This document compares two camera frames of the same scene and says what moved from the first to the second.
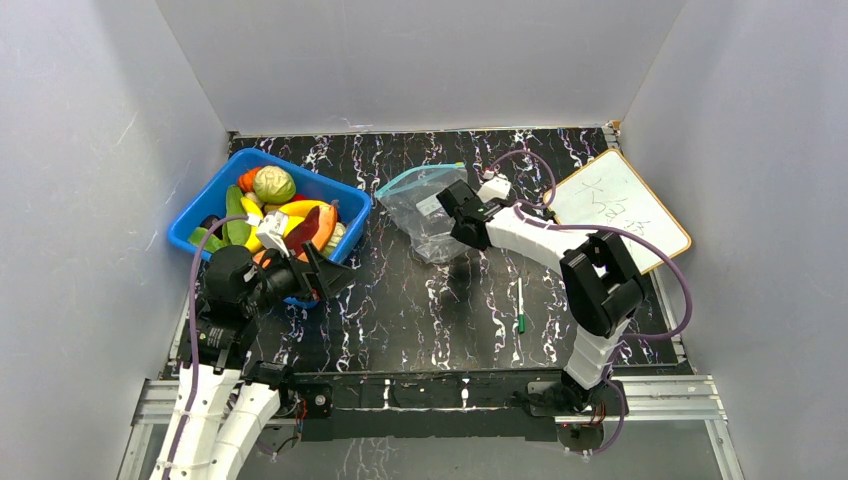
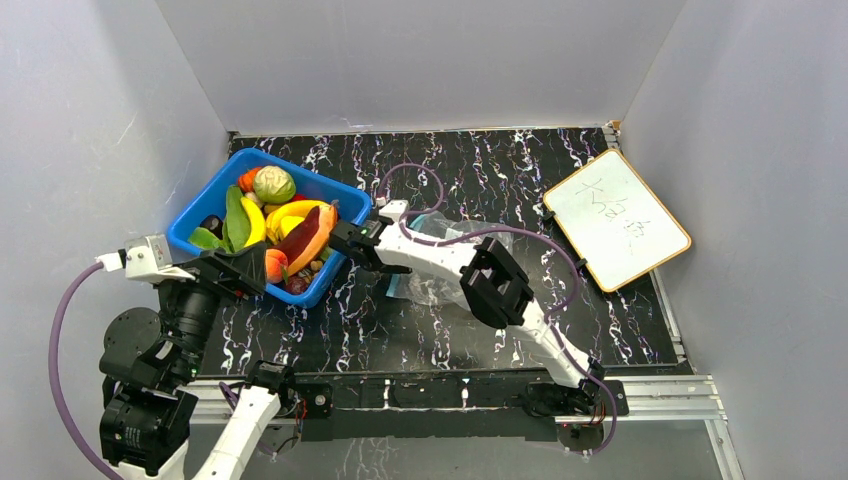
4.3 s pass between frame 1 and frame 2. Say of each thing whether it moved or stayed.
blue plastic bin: stayed
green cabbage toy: stayed
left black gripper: moved
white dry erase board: stayed
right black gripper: moved
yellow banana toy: stayed
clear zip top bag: moved
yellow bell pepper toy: stayed
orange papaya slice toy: stayed
